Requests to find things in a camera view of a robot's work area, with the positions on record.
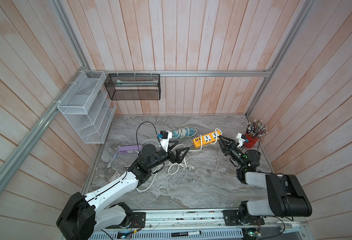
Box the white wire mesh shelf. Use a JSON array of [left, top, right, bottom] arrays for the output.
[[58, 71, 117, 144]]

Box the bundle of coloured pencils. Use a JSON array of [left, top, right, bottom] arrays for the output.
[[246, 120, 268, 138]]

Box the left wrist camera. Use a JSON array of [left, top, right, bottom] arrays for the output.
[[158, 131, 173, 152]]

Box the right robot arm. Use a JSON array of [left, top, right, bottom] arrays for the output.
[[218, 135, 312, 225]]

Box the orange power strip with cord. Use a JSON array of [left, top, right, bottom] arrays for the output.
[[192, 128, 222, 152]]

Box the black mesh basket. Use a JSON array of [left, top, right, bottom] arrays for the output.
[[104, 73, 161, 101]]

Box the red metal pencil bucket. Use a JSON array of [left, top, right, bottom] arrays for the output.
[[244, 134, 259, 149]]

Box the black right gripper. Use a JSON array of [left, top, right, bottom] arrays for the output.
[[218, 137, 246, 171]]

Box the blue white pen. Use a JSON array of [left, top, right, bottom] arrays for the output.
[[107, 153, 117, 169]]

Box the black marker pen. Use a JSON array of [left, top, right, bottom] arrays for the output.
[[171, 231, 202, 238]]

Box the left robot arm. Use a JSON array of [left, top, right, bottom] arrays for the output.
[[56, 144, 190, 240]]

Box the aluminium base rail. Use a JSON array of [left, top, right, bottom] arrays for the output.
[[90, 208, 315, 240]]

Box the teal power strip with cord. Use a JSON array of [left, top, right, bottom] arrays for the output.
[[173, 127, 197, 139]]

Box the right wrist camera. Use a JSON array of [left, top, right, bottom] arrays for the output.
[[236, 133, 247, 147]]

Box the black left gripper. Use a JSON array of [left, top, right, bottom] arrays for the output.
[[147, 140, 190, 170]]

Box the purple power strip with cord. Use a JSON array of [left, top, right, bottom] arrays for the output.
[[117, 138, 196, 193]]

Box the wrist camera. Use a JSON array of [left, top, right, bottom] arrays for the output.
[[236, 133, 247, 147], [158, 131, 173, 152]]

